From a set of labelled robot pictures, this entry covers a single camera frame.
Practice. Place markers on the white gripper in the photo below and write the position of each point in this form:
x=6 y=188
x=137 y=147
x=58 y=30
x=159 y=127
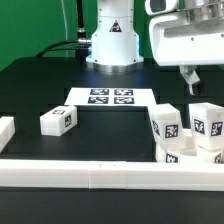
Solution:
x=175 y=41

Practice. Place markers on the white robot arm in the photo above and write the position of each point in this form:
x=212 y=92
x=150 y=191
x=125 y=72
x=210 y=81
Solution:
x=115 y=44

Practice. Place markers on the white paper marker sheet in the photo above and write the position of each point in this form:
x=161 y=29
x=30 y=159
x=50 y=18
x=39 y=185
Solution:
x=110 y=97

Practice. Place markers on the white U-shaped fence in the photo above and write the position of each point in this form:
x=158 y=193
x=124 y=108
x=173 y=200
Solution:
x=110 y=175

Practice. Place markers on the black cable upright connector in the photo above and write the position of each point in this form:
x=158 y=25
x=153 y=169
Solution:
x=81 y=33

